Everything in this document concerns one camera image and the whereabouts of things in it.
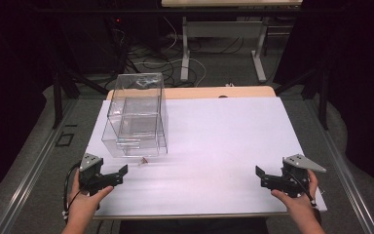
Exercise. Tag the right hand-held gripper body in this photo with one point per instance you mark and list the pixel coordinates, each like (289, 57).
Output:
(297, 172)

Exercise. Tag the person's left hand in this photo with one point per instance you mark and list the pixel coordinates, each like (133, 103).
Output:
(82, 203)

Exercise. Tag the white metal desk frame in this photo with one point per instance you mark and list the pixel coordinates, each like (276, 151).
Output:
(222, 31)

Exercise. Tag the small reddish clear item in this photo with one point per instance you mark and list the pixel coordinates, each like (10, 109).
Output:
(143, 160)

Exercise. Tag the clear acrylic drawer box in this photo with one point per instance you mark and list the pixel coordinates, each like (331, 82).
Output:
(136, 130)

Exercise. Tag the white table sheet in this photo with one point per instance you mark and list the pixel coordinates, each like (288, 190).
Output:
(220, 152)

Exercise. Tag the aluminium floor rail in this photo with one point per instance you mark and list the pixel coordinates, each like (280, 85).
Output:
(341, 169)
(26, 172)

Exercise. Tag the person's right hand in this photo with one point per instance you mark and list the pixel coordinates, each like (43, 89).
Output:
(297, 204)

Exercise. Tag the wooden table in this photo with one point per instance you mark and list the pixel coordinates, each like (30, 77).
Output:
(207, 92)

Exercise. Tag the black metal stand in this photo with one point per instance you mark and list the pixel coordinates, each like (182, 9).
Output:
(61, 94)
(321, 94)

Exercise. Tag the person's dark clothing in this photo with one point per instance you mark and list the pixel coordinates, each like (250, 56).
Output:
(191, 226)

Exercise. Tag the dark curtain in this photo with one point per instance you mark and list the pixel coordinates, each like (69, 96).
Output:
(354, 65)
(11, 81)

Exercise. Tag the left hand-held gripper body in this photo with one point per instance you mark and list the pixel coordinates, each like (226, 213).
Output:
(90, 169)

